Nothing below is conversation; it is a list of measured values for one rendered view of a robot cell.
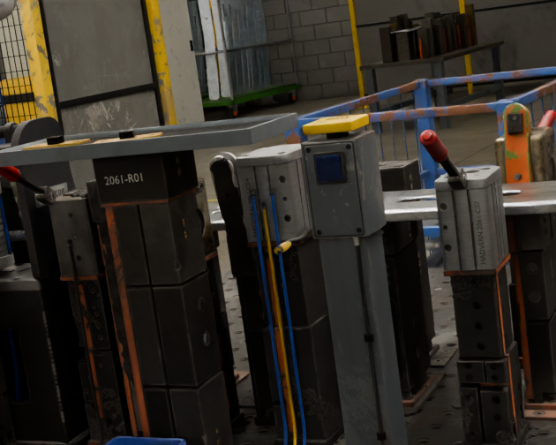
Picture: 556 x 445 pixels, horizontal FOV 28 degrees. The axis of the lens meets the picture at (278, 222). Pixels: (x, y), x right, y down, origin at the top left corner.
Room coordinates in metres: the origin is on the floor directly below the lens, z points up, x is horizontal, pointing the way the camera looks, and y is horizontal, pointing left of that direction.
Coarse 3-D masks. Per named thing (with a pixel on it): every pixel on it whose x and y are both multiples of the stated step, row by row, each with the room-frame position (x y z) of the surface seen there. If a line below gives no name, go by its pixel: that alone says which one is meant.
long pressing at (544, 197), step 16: (384, 192) 1.66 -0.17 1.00; (400, 192) 1.64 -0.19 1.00; (416, 192) 1.63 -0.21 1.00; (432, 192) 1.60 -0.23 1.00; (512, 192) 1.53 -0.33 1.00; (528, 192) 1.50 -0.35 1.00; (544, 192) 1.48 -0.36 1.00; (400, 208) 1.50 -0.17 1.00; (416, 208) 1.48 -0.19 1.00; (432, 208) 1.47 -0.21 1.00; (512, 208) 1.42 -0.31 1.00; (528, 208) 1.41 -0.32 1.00; (544, 208) 1.40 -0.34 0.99
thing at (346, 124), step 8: (320, 120) 1.27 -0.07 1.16; (328, 120) 1.26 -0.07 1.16; (336, 120) 1.25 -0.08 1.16; (344, 120) 1.23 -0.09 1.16; (352, 120) 1.23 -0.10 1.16; (360, 120) 1.25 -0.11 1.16; (368, 120) 1.27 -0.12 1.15; (304, 128) 1.24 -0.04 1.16; (312, 128) 1.24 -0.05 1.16; (320, 128) 1.24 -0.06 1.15; (328, 128) 1.23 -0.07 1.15; (336, 128) 1.23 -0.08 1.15; (344, 128) 1.22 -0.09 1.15; (352, 128) 1.22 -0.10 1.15; (328, 136) 1.25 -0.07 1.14; (336, 136) 1.25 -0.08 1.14; (344, 136) 1.25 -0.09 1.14
